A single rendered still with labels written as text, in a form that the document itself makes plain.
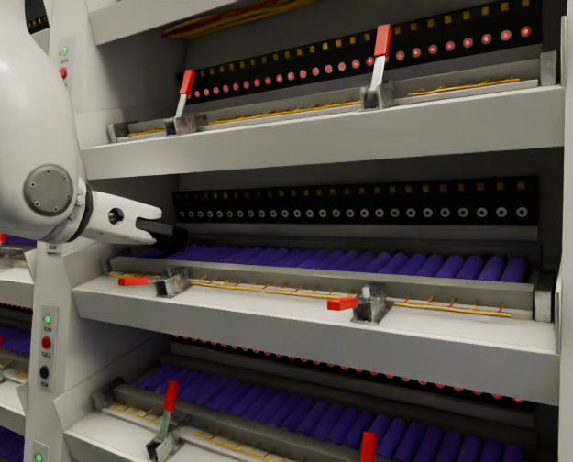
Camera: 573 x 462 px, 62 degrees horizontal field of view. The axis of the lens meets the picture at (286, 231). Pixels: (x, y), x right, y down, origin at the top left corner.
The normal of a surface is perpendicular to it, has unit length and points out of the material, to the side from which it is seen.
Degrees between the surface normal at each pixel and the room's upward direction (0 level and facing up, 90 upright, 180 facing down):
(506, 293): 111
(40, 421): 90
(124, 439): 21
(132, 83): 90
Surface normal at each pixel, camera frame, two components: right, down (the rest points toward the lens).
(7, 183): 0.16, 0.22
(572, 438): -0.54, -0.06
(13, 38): 0.56, -0.68
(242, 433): -0.52, 0.30
